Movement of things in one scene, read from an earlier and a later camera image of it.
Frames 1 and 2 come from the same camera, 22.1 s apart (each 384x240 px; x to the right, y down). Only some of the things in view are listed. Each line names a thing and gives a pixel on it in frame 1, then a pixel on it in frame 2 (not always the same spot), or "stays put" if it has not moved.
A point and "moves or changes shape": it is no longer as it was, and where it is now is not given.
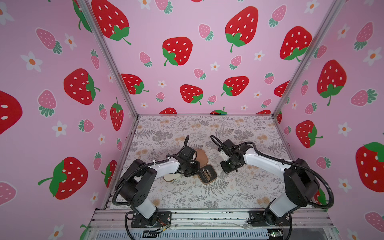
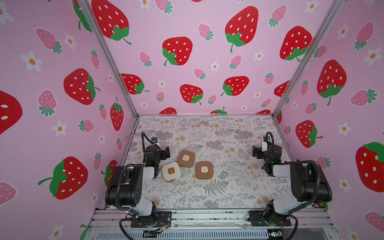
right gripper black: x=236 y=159 to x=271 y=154
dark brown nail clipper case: x=208 y=172 moves or changes shape
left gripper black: x=197 y=169 to x=162 y=153
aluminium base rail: x=303 y=220 stays put
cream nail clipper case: x=170 y=177 stays put
